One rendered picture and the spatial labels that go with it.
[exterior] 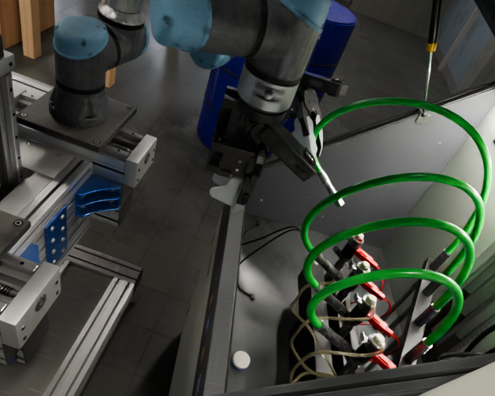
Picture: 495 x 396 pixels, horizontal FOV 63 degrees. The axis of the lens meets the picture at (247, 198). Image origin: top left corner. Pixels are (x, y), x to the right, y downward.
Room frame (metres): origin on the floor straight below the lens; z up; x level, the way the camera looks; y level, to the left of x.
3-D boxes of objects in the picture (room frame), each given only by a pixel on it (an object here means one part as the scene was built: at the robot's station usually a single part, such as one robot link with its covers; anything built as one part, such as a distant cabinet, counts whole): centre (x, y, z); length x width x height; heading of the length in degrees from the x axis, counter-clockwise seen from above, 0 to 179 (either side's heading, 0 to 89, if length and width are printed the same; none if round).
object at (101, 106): (0.85, 0.50, 1.09); 0.15 x 0.15 x 0.10
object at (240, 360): (0.47, -0.12, 0.84); 0.04 x 0.04 x 0.01
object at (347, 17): (2.90, 0.14, 0.47); 1.27 x 0.78 x 0.93; 175
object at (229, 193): (0.48, 0.03, 1.28); 0.06 x 0.03 x 0.09; 100
